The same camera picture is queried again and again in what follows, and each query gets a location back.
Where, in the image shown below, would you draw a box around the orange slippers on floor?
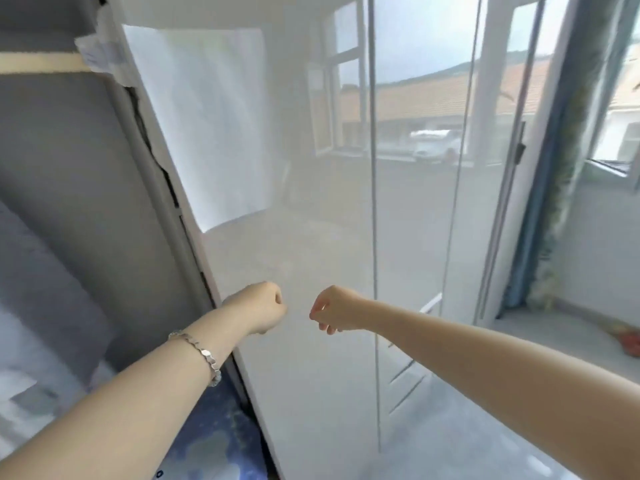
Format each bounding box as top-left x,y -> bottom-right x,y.
607,319 -> 640,358

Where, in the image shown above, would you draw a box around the white framed window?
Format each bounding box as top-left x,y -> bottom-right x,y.
582,24 -> 640,191

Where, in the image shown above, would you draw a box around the person's left hand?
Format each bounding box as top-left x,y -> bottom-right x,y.
222,281 -> 289,337

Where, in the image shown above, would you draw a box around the person's left forearm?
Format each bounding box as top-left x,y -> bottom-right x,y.
0,299 -> 251,480

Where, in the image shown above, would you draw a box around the blue floral curtain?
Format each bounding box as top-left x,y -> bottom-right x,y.
502,0 -> 631,311

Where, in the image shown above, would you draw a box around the white paper sheet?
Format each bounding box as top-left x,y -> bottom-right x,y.
121,24 -> 273,235

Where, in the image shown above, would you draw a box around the person's right hand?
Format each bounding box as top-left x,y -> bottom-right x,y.
309,285 -> 376,337

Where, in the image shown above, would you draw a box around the silver link bracelet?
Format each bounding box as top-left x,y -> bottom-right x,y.
168,329 -> 223,388

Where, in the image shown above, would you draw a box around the white glossy wardrobe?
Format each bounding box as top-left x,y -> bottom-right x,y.
0,0 -> 571,480

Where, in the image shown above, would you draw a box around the person's right forearm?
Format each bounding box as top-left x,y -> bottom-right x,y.
367,299 -> 640,480

